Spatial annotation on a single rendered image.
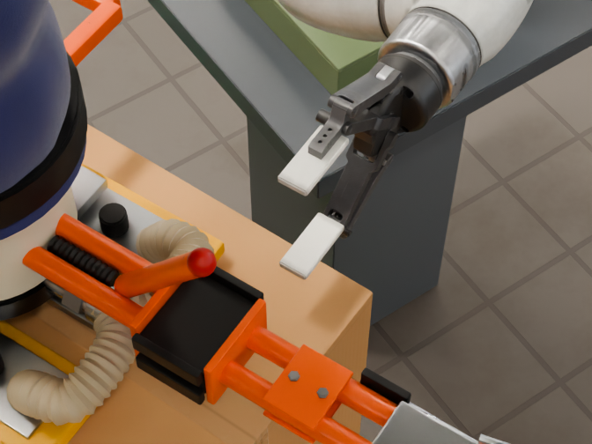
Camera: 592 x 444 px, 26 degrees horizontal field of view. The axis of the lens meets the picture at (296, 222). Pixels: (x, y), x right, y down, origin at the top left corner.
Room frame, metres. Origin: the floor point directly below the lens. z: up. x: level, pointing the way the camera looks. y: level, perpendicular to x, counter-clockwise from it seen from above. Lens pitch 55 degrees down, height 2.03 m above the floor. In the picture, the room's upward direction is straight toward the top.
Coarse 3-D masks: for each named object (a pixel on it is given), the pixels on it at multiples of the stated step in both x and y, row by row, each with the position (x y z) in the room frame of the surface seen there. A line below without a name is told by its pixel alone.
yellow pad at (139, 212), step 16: (112, 192) 0.77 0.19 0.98; (128, 192) 0.77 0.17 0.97; (96, 208) 0.75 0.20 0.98; (112, 208) 0.73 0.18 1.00; (128, 208) 0.75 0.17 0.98; (144, 208) 0.75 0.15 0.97; (160, 208) 0.75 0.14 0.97; (96, 224) 0.73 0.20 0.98; (112, 224) 0.71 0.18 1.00; (128, 224) 0.73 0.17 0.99; (144, 224) 0.73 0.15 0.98; (128, 240) 0.71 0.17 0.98
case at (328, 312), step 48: (96, 144) 0.86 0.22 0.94; (144, 192) 0.79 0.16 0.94; (192, 192) 0.79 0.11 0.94; (240, 240) 0.73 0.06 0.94; (288, 288) 0.68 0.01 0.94; (336, 288) 0.68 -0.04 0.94; (48, 336) 0.62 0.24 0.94; (288, 336) 0.62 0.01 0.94; (336, 336) 0.62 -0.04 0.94; (144, 384) 0.57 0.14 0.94; (96, 432) 0.52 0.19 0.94; (144, 432) 0.52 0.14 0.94; (192, 432) 0.52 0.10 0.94; (240, 432) 0.52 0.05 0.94; (288, 432) 0.55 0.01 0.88
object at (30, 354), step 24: (0, 336) 0.60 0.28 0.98; (24, 336) 0.61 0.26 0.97; (0, 360) 0.57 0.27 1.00; (24, 360) 0.58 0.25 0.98; (48, 360) 0.58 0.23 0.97; (0, 384) 0.55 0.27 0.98; (0, 408) 0.53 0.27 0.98; (0, 432) 0.51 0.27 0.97; (24, 432) 0.50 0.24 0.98; (48, 432) 0.51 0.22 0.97; (72, 432) 0.51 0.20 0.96
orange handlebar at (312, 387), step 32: (96, 0) 0.93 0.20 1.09; (96, 32) 0.88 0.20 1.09; (64, 224) 0.65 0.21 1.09; (32, 256) 0.62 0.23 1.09; (96, 256) 0.62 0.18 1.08; (128, 256) 0.62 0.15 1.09; (64, 288) 0.59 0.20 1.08; (96, 288) 0.58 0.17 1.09; (128, 320) 0.55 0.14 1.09; (256, 352) 0.53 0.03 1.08; (288, 352) 0.52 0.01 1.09; (224, 384) 0.50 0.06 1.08; (256, 384) 0.49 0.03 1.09; (288, 384) 0.49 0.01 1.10; (320, 384) 0.49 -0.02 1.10; (352, 384) 0.49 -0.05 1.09; (288, 416) 0.46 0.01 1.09; (320, 416) 0.46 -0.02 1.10; (384, 416) 0.46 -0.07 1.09
